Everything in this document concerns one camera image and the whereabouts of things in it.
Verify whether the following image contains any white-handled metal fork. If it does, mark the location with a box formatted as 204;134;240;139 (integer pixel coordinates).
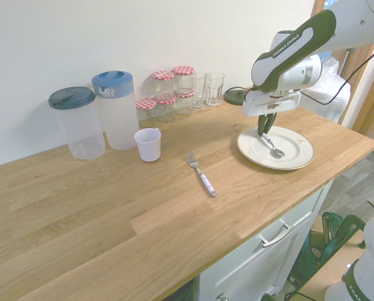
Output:
186;152;218;198

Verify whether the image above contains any clear pitcher with teal lid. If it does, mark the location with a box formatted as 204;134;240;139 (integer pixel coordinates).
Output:
48;87;106;161

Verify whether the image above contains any glass jar red checked lid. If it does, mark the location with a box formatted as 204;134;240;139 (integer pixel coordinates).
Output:
151;70;178;98
175;88;195;116
136;98;158;128
156;93;178;123
173;65;196;92

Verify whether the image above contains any white plate with gold rim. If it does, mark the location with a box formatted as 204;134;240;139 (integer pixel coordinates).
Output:
236;125;316;172

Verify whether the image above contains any clear glass mug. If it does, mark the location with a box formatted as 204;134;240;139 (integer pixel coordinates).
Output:
191;72;208;110

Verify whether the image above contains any clear glass tumbler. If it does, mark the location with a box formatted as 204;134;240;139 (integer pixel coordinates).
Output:
205;71;226;107

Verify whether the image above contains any dark round disc base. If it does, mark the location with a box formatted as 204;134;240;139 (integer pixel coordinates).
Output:
223;87;254;106

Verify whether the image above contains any metal drawer handle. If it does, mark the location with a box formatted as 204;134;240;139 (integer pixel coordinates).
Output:
258;219;294;248

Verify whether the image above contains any clear pitcher with blue lid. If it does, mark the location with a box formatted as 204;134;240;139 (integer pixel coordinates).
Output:
91;70;140;151

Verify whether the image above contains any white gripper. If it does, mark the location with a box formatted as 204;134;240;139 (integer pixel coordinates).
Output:
241;90;302;137

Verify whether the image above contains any white plastic cup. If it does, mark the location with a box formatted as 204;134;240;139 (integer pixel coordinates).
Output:
134;127;162;163

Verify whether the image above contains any white kitchen cabinet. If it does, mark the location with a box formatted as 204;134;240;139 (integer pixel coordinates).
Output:
161;178;335;301

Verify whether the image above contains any clear plastic wrapped bundle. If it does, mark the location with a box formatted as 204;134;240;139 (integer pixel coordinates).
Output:
299;55;353;126

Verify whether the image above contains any green bar clamp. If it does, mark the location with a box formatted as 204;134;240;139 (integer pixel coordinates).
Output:
326;200;374;261

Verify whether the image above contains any black cable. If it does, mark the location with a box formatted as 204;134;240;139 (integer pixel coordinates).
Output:
299;40;374;105

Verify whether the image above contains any white-handled metal spoon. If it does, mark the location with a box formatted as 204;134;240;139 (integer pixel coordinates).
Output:
261;133;286;159

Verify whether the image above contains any green bag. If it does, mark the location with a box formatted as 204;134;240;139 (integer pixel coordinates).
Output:
289;211;345;285

